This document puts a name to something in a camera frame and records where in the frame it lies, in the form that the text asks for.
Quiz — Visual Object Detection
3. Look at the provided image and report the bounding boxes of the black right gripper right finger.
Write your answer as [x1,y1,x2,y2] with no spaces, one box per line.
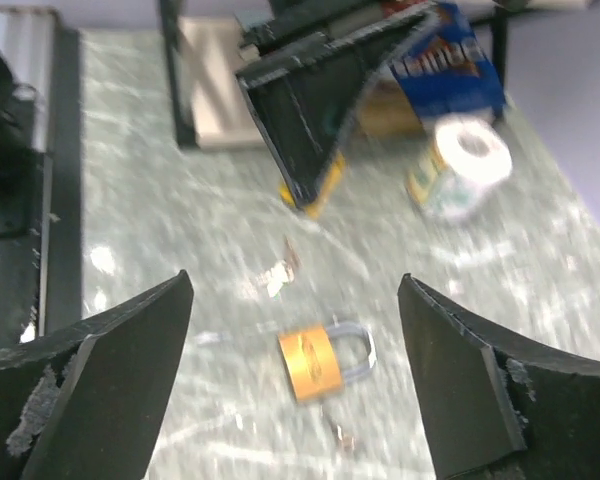
[398,275,600,479]

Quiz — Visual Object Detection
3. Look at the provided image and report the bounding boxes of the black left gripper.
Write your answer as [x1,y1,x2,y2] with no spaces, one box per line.
[236,1,440,207]

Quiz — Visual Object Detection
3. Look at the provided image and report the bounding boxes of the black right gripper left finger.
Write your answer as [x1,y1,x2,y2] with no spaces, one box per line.
[0,271,194,480]

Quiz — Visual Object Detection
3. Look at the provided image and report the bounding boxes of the yellow padlock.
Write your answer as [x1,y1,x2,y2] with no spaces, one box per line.
[278,151,346,220]

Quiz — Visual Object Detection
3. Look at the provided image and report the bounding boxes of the small silver key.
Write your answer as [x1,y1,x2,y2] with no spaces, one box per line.
[320,404,357,454]

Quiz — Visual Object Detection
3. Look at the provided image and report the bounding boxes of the yellow padlock keys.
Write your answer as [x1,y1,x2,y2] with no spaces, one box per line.
[245,236,301,300]

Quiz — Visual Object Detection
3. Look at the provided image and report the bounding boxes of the large brass padlock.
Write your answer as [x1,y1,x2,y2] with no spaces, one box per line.
[277,321,377,403]

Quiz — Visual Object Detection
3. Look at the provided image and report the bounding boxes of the blue snack bag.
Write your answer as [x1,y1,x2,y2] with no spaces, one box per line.
[390,2,506,124]

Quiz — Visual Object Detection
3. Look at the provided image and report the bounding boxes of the aluminium rail frame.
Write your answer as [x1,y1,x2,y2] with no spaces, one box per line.
[0,5,60,151]

